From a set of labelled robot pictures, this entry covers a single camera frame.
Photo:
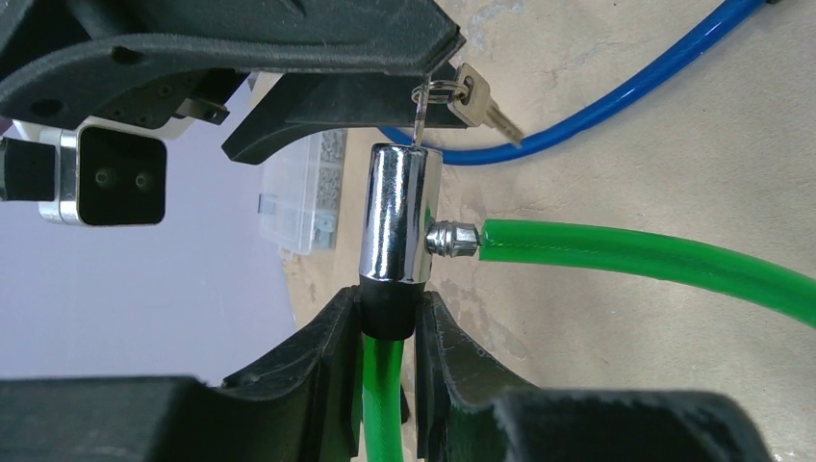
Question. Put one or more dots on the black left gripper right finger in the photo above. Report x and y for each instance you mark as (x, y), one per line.
(470, 407)

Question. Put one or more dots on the clear plastic screw box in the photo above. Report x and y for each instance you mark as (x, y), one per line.
(301, 191)

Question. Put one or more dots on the blue cable lock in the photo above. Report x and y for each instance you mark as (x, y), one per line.
(714, 27)

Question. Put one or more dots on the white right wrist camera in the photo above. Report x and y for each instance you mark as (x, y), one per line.
(111, 169)

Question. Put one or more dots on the silver green lock keys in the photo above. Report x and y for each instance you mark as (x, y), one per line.
(469, 97)

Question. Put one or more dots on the green cable lock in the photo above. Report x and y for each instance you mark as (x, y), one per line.
(401, 235)

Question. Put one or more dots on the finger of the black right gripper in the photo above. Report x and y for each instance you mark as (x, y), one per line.
(299, 105)
(63, 61)

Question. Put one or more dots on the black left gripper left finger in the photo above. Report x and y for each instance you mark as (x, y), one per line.
(301, 401)

